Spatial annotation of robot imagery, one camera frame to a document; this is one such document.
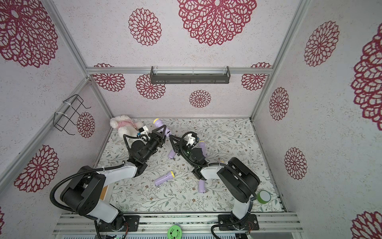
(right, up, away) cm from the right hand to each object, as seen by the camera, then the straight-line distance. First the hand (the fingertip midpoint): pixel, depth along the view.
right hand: (167, 137), depth 76 cm
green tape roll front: (+4, -43, -8) cm, 44 cm away
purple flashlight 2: (-1, -12, +21) cm, 24 cm away
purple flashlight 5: (+18, -28, +8) cm, 34 cm away
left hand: (0, +5, +2) cm, 6 cm away
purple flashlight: (-5, +8, +3) cm, 10 cm away
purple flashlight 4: (0, -23, +11) cm, 25 cm away
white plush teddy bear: (-34, +7, +29) cm, 46 cm away
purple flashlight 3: (+20, -6, +24) cm, 32 cm away
